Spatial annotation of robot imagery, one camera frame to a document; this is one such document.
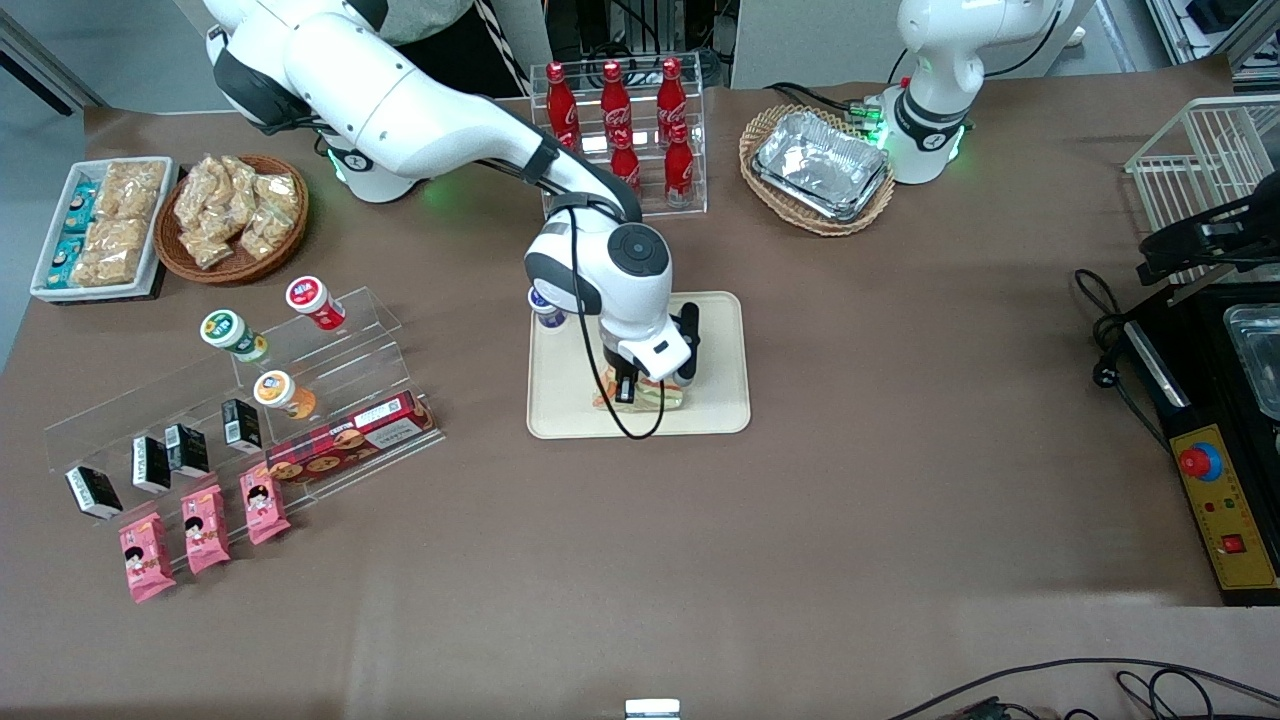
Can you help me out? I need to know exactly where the black power cable with plug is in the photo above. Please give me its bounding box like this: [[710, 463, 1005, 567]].
[[1075, 268, 1173, 453]]

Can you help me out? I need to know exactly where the white wire rack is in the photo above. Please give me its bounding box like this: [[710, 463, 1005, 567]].
[[1125, 95, 1280, 286]]

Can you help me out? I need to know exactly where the aluminium foil container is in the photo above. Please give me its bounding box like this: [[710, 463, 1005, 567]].
[[760, 110, 889, 206], [752, 150, 892, 223]]

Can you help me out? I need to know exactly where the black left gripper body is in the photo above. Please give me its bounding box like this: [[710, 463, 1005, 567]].
[[1200, 197, 1280, 263]]

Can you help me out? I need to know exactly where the blue snack pack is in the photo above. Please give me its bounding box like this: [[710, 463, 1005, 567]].
[[62, 182, 101, 234], [45, 236, 86, 291]]

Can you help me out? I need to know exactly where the clear acrylic bottle rack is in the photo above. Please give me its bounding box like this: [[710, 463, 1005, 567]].
[[528, 55, 708, 225]]

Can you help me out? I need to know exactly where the round wicker basket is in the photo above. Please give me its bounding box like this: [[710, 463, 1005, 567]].
[[153, 153, 310, 286]]

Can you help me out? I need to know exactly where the dark metal bar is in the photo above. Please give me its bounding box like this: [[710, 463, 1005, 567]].
[[0, 12, 107, 116]]

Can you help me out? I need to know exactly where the looped black cable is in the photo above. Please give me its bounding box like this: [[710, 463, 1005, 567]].
[[1115, 668, 1216, 720]]

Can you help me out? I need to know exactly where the pink snack pack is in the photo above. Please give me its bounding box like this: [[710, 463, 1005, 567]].
[[181, 485, 231, 575], [239, 463, 292, 546], [118, 512, 177, 604]]

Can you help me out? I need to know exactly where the aluminium frame shelf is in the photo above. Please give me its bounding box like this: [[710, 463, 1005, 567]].
[[1145, 0, 1280, 71]]

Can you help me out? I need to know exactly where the golden crispy snack pack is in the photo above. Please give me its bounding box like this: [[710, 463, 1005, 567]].
[[70, 218, 151, 289], [97, 160, 168, 221]]

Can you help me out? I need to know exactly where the beige plastic tray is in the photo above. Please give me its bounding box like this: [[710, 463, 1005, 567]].
[[526, 291, 752, 441]]

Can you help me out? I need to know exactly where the oval wicker basket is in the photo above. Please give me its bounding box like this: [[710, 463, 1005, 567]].
[[739, 105, 897, 237]]

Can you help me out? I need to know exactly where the person in grey sweater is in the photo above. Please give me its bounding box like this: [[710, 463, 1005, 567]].
[[385, 0, 546, 101]]

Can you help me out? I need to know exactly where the black camera cable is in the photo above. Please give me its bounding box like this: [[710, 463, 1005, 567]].
[[565, 195, 669, 442]]

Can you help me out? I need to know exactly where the stainless steel pan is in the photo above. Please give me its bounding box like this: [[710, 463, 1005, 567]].
[[1222, 303, 1280, 421]]

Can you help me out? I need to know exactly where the black food warmer appliance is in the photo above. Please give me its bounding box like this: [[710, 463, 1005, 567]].
[[1125, 280, 1280, 608]]

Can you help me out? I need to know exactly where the green lid small bottle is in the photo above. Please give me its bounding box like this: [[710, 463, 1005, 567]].
[[199, 309, 269, 363]]

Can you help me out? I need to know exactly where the long black cable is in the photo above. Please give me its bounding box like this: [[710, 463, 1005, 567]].
[[885, 657, 1280, 720]]

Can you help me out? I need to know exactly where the white rectangular snack tray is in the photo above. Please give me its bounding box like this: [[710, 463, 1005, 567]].
[[30, 157, 181, 303]]

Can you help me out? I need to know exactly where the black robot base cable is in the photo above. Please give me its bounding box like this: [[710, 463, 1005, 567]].
[[765, 80, 879, 121]]

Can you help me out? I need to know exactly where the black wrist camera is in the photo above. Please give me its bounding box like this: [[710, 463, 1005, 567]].
[[670, 300, 702, 387]]

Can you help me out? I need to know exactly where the grey metal strip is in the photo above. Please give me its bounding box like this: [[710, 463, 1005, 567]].
[[1163, 270, 1241, 304]]

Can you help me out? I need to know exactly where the blue lid small bottle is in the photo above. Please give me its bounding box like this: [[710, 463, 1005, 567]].
[[528, 287, 569, 332]]

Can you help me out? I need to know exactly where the yellow control panel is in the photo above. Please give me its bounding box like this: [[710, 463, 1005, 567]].
[[1168, 425, 1279, 591]]

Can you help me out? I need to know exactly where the orange lid small bottle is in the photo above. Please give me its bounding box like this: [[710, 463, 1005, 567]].
[[252, 369, 318, 421]]

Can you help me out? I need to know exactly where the red lid small bottle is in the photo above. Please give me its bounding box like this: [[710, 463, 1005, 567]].
[[285, 276, 347, 332]]

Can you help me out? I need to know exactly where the red cola bottle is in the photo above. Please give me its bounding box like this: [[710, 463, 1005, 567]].
[[610, 130, 642, 196], [665, 123, 695, 208], [657, 57, 689, 136], [545, 62, 581, 149], [600, 60, 633, 141]]

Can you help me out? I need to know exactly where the clear acrylic tiered shelf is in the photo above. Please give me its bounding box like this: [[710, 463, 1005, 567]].
[[42, 287, 447, 581]]

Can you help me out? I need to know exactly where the clear bag of crackers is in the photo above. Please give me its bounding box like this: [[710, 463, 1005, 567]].
[[172, 155, 236, 236], [238, 205, 296, 261], [225, 160, 301, 216], [180, 228, 236, 271]]

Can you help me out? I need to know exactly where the red cookie box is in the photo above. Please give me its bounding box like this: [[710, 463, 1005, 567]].
[[265, 390, 438, 485]]

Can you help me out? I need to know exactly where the small black carton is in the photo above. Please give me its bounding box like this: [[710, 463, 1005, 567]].
[[221, 399, 263, 453], [65, 465, 123, 520], [132, 436, 172, 494], [164, 424, 210, 478]]

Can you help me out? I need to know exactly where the triangle sandwich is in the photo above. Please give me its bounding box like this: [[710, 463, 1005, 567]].
[[592, 375, 687, 414]]

